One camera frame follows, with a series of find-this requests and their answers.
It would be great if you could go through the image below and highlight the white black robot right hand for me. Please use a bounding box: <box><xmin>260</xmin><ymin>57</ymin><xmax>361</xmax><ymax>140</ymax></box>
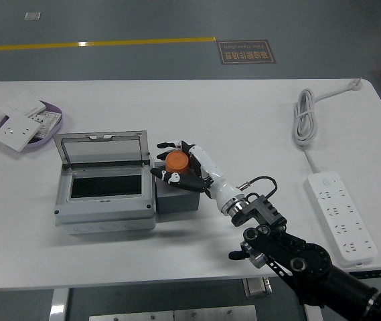
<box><xmin>149</xmin><ymin>139</ymin><xmax>242</xmax><ymax>215</ymax></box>

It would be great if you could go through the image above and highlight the orange cylinder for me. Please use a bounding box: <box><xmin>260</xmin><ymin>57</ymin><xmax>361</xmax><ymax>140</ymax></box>
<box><xmin>165</xmin><ymin>150</ymin><xmax>190</xmax><ymax>175</ymax></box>

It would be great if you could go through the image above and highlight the grey box with clear lid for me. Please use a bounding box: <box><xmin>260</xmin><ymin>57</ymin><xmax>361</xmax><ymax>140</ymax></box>
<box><xmin>52</xmin><ymin>130</ymin><xmax>158</xmax><ymax>235</ymax></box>

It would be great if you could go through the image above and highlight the grey cube with round hole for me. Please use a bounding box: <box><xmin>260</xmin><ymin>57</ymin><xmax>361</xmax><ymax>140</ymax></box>
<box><xmin>153</xmin><ymin>161</ymin><xmax>202</xmax><ymax>215</ymax></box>

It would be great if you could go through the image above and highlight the grey under-table control box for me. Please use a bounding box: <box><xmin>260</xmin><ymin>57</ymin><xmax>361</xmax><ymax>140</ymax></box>
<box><xmin>242</xmin><ymin>276</ymin><xmax>273</xmax><ymax>299</ymax></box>

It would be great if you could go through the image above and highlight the white power strip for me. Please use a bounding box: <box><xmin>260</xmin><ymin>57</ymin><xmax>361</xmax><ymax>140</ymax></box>
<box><xmin>303</xmin><ymin>171</ymin><xmax>379</xmax><ymax>267</ymax></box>

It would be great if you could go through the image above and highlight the purple tray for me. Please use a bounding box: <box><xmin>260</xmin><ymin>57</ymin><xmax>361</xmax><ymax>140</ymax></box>
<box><xmin>0</xmin><ymin>100</ymin><xmax>66</xmax><ymax>152</ymax></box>

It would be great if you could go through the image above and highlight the white multi-hole socket plate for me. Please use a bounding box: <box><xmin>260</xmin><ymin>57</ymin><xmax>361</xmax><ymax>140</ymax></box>
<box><xmin>25</xmin><ymin>112</ymin><xmax>62</xmax><ymax>139</ymax></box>

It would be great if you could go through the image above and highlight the white table leg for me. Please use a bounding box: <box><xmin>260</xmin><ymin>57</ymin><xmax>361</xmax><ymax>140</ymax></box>
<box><xmin>48</xmin><ymin>288</ymin><xmax>71</xmax><ymax>321</ymax></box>
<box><xmin>303</xmin><ymin>304</ymin><xmax>323</xmax><ymax>321</ymax></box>

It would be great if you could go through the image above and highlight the black table control panel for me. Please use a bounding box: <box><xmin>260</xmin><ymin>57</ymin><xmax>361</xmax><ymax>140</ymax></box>
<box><xmin>348</xmin><ymin>268</ymin><xmax>381</xmax><ymax>278</ymax></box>

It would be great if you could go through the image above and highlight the white five-hole socket plate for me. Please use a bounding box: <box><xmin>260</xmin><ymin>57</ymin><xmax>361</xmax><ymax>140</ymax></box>
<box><xmin>0</xmin><ymin>112</ymin><xmax>44</xmax><ymax>153</ymax></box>

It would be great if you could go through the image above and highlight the white power cord with plug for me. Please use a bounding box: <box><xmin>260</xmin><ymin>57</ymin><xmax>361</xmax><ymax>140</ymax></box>
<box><xmin>290</xmin><ymin>77</ymin><xmax>366</xmax><ymax>175</ymax></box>

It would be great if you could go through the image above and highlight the grey metal base plate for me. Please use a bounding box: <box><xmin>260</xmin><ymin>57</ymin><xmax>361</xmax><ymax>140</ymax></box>
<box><xmin>88</xmin><ymin>304</ymin><xmax>258</xmax><ymax>321</ymax></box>

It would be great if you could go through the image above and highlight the white blank switch plate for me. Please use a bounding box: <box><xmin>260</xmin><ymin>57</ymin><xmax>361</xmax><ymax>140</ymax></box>
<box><xmin>0</xmin><ymin>90</ymin><xmax>48</xmax><ymax>118</ymax></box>

